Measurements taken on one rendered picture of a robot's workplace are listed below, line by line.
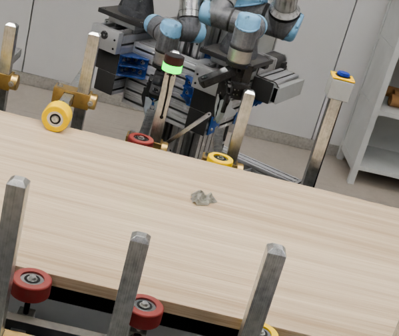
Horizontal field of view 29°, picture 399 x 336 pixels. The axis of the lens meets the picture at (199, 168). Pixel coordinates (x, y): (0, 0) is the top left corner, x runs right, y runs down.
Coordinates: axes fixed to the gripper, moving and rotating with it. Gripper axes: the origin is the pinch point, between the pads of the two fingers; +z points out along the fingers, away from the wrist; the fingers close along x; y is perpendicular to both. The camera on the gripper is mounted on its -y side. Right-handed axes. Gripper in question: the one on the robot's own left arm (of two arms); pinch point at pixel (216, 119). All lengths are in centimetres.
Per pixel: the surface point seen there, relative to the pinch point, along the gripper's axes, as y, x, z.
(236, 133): 3.0, -11.5, -0.3
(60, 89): -50, 7, -1
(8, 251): -76, -99, -7
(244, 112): 3.6, -11.7, -7.7
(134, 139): -29.3, -11.2, 5.2
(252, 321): -33, -115, -4
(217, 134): 8.3, 14.4, 10.9
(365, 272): 15, -79, 6
